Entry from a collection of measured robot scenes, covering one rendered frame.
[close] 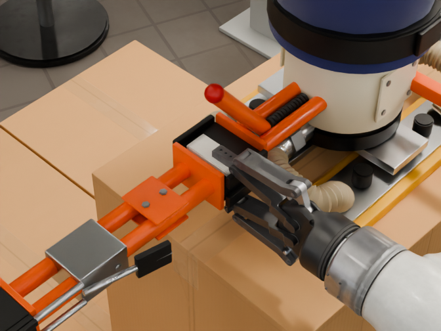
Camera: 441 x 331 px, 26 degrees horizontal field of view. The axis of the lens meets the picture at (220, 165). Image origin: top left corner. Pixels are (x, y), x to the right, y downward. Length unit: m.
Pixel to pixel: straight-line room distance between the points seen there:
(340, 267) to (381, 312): 0.07
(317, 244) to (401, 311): 0.12
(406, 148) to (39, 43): 1.95
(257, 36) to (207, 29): 0.17
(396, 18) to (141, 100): 1.02
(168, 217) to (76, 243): 0.11
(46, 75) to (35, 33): 0.18
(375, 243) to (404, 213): 0.27
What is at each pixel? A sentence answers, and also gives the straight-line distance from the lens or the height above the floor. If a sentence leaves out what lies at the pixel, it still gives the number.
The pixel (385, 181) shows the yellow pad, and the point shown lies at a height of 0.98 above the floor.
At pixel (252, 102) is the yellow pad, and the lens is 1.38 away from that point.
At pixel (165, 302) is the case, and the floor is 0.80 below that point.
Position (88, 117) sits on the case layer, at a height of 0.54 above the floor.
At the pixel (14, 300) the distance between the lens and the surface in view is 1.03.
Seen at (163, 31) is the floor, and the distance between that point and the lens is 3.17.
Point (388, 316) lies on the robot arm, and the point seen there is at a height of 1.10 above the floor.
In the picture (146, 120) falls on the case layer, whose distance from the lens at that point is 2.04.
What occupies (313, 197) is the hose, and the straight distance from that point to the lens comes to 1.21.
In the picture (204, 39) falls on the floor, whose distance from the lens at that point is 3.13.
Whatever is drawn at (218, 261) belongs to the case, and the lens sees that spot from 1.24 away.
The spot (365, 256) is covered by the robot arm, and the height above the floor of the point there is 1.13.
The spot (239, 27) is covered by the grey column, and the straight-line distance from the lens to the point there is 3.16.
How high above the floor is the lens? 1.92
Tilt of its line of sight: 45 degrees down
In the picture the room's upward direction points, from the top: straight up
